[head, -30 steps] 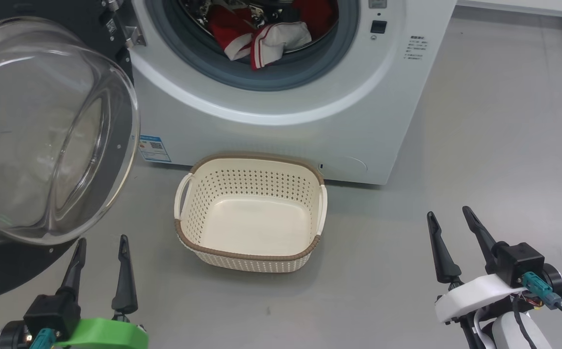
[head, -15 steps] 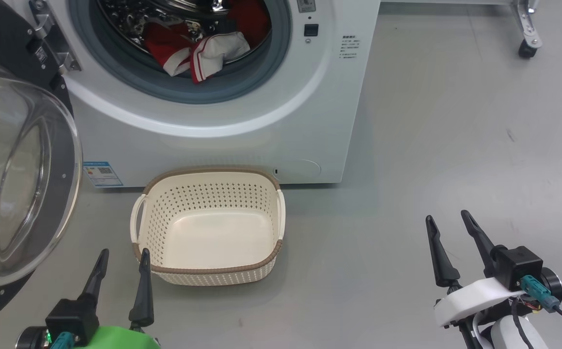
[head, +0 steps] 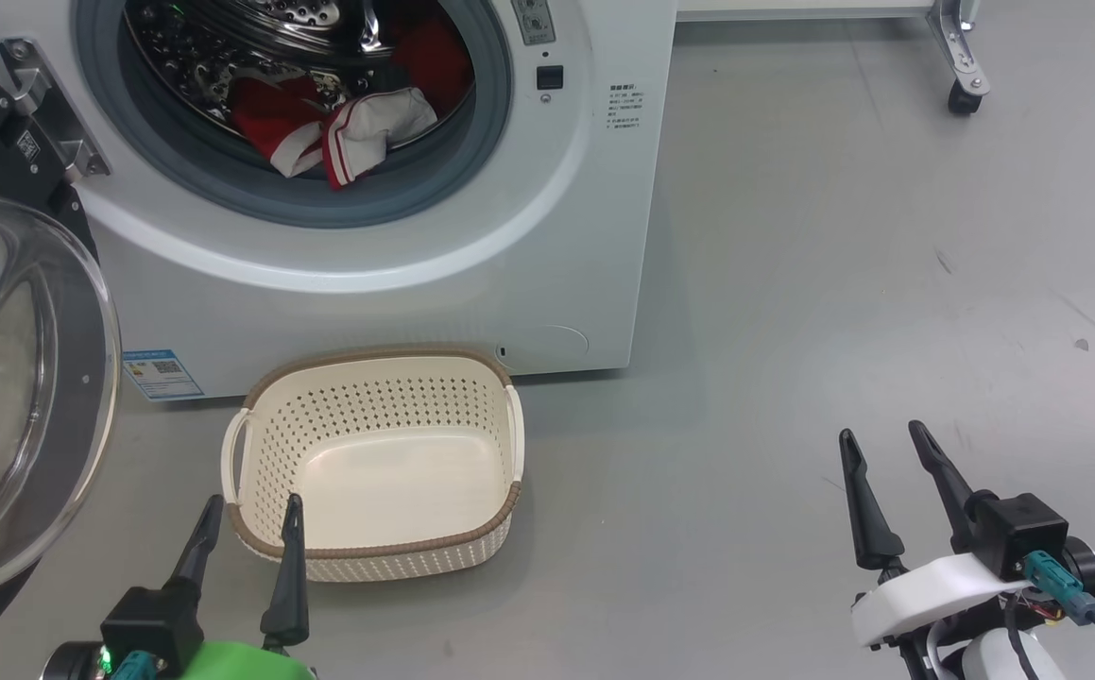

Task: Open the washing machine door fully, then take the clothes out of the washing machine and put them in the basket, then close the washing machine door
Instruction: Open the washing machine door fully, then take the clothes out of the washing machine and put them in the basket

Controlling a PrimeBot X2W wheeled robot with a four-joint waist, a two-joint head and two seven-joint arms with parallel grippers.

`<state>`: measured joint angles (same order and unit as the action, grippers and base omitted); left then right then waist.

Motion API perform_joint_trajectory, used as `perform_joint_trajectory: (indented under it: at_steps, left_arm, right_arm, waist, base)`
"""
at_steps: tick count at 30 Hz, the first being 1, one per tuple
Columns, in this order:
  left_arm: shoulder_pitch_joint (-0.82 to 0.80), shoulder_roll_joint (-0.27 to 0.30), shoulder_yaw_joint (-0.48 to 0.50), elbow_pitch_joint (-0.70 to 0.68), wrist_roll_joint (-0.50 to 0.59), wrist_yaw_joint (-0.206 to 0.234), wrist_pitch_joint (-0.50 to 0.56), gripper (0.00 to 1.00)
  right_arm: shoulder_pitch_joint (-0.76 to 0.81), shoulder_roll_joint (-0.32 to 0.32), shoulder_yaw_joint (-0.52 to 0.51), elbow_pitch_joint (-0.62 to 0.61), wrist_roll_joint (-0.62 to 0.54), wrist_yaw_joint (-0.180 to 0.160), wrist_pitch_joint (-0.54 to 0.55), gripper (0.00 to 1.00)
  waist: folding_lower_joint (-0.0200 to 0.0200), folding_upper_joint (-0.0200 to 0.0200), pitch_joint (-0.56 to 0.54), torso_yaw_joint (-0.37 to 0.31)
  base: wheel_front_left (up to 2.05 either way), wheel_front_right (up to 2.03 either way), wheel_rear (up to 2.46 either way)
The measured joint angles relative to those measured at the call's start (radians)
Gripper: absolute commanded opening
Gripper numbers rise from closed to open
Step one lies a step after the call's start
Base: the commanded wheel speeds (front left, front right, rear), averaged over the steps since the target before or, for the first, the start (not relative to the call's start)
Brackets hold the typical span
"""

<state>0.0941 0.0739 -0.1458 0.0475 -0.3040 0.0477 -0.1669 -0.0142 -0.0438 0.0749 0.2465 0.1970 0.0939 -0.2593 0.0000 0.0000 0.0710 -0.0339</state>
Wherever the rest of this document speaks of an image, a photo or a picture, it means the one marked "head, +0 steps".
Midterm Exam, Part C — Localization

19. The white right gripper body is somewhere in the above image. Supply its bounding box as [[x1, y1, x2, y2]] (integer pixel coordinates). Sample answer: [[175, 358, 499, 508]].
[[851, 552, 1030, 653]]

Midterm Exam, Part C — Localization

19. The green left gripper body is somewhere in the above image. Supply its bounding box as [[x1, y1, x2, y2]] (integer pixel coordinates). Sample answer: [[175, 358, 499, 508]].
[[164, 640, 317, 680]]

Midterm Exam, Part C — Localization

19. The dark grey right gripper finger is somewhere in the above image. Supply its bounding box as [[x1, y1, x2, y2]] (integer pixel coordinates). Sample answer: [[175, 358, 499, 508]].
[[838, 429, 905, 571], [908, 420, 983, 553]]

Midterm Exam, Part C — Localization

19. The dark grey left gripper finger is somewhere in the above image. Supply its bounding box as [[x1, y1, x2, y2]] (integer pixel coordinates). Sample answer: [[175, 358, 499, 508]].
[[260, 492, 311, 652], [169, 494, 225, 594]]

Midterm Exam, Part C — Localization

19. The washing machine glass door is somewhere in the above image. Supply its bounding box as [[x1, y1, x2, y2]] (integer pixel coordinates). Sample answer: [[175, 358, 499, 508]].
[[0, 42, 123, 648]]

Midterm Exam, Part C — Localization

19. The red garment white striped trim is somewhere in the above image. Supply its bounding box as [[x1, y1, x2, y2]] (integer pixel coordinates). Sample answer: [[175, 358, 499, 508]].
[[231, 76, 439, 190]]

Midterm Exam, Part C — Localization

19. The red and white jersey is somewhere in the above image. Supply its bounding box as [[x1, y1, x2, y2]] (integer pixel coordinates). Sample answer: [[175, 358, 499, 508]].
[[388, 11, 474, 116]]

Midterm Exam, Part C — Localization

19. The cream perforated basket brown rim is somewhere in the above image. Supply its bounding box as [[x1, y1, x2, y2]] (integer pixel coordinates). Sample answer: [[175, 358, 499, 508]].
[[221, 345, 525, 583]]

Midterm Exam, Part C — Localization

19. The white front-load washing machine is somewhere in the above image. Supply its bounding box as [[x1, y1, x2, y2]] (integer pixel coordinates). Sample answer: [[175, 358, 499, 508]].
[[0, 0, 678, 402]]

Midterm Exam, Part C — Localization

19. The metal door hinge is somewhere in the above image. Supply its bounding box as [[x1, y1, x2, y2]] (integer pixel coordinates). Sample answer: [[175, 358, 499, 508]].
[[0, 38, 113, 182]]

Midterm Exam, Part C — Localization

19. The blue energy label sticker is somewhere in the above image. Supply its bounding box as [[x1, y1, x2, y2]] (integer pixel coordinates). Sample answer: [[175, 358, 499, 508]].
[[122, 350, 205, 402]]

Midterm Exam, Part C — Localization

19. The metal leg with caster wheel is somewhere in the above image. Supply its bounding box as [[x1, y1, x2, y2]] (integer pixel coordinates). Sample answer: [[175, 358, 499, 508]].
[[927, 0, 991, 117]]

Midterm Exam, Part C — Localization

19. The white panel board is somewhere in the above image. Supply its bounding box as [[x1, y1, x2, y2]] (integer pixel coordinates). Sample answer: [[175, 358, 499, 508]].
[[677, 0, 935, 22]]

